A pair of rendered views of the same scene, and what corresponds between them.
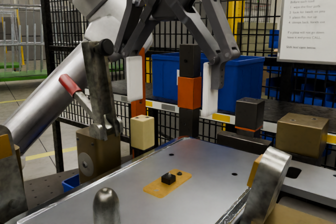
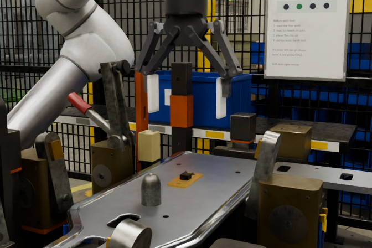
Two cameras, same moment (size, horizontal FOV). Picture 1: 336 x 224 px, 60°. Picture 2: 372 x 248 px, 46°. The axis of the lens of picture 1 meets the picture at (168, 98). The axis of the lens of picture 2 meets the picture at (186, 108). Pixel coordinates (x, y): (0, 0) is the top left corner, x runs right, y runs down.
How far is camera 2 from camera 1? 0.39 m
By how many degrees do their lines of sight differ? 12
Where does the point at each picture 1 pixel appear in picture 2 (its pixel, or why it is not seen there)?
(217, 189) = (227, 181)
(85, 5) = (65, 22)
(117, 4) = (99, 20)
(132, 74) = (152, 89)
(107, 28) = (89, 46)
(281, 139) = not seen: hidden behind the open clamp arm
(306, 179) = (294, 171)
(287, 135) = not seen: hidden behind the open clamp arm
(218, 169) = (223, 170)
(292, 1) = (274, 19)
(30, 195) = not seen: outside the picture
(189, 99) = (182, 118)
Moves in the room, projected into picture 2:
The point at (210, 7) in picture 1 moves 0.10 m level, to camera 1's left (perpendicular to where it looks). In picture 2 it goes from (220, 38) to (161, 38)
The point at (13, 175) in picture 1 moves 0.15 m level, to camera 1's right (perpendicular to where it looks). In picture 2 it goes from (63, 174) to (154, 169)
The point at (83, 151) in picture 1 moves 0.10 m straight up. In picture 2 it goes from (99, 163) to (98, 113)
